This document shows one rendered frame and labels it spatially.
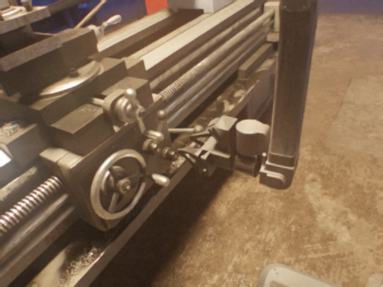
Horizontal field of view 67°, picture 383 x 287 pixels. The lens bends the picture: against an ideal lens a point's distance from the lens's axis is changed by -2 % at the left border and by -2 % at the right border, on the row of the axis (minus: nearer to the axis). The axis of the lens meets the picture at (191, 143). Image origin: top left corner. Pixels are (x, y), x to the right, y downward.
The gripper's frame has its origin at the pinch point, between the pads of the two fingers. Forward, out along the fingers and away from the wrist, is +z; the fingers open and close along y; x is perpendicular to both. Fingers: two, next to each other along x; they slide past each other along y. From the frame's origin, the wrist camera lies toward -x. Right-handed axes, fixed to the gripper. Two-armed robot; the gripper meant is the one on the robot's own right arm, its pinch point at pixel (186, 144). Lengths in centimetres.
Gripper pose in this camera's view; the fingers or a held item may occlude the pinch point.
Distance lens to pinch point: 75.5
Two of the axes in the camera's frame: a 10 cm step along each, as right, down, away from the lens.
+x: 1.7, 7.4, 6.5
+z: -8.3, -2.4, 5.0
